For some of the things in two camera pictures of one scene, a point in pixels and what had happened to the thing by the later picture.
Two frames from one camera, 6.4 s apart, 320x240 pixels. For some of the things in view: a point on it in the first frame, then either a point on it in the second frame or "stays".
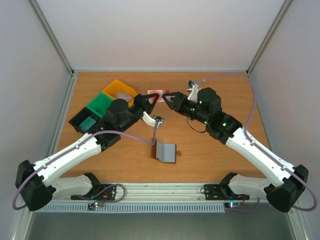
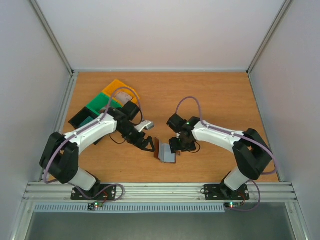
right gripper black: x=179 y=102 → x=174 y=145
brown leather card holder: x=165 y=153 stays
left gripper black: x=141 y=100 → x=143 y=145
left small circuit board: x=96 y=204 stays
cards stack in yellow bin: x=123 y=95 stays
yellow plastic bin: x=116 y=86 stays
